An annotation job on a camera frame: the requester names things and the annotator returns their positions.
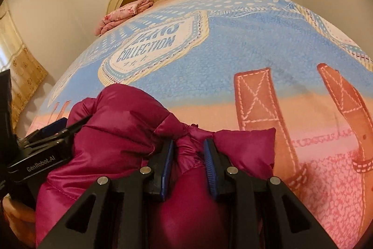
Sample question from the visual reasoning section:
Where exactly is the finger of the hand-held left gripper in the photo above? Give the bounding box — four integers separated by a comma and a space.
22, 115, 94, 150
25, 117, 70, 142

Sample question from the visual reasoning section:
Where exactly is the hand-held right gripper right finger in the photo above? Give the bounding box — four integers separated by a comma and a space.
203, 137, 338, 249

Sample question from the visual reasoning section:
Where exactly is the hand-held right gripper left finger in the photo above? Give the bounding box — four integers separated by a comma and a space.
36, 139, 175, 249

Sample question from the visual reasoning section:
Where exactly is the magenta quilted down jacket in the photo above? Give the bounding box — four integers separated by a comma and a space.
35, 83, 277, 249

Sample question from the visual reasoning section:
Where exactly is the person's left hand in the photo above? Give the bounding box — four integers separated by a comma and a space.
0, 196, 37, 238

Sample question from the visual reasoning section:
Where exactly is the beige patterned window curtain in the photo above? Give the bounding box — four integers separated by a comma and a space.
0, 0, 48, 121

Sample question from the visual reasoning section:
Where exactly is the blue and pink printed blanket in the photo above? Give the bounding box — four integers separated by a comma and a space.
23, 0, 373, 249

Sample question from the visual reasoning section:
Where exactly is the pink floral folded quilt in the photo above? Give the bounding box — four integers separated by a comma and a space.
94, 0, 155, 36

